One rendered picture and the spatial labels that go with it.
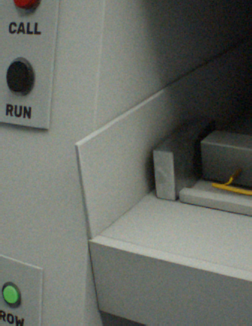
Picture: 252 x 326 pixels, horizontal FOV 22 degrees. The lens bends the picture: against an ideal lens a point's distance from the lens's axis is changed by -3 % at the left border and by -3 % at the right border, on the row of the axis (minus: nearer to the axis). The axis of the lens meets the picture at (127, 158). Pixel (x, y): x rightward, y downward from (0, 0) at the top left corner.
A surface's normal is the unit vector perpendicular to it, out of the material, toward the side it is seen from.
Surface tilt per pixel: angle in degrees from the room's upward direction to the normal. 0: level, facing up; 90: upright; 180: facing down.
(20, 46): 90
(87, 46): 90
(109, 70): 90
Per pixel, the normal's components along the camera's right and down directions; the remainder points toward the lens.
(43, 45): -0.54, 0.09
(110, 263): -0.54, 0.40
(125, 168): 0.83, 0.15
